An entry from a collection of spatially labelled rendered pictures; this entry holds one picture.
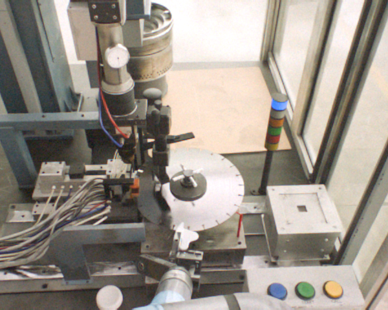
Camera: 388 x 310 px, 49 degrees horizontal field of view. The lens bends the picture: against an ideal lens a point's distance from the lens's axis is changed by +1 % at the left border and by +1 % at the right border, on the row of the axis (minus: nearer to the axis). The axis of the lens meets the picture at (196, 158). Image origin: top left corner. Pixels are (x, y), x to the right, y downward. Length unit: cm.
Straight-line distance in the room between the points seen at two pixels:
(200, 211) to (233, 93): 88
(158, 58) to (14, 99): 57
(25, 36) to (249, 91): 97
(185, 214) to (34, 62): 79
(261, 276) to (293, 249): 20
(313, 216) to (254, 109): 72
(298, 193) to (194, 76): 93
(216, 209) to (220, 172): 15
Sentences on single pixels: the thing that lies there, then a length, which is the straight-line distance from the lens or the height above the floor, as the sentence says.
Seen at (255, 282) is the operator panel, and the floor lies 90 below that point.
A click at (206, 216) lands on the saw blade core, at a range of 117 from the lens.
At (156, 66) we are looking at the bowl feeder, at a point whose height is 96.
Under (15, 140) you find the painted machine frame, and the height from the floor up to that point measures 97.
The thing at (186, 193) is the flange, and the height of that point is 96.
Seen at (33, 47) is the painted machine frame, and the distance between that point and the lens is 159.
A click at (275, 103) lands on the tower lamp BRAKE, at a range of 123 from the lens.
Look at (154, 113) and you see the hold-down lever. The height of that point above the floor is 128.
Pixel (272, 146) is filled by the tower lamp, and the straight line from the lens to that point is 133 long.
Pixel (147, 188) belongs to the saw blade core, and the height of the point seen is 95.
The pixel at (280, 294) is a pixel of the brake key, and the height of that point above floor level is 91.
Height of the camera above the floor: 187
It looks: 44 degrees down
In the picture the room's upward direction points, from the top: 1 degrees clockwise
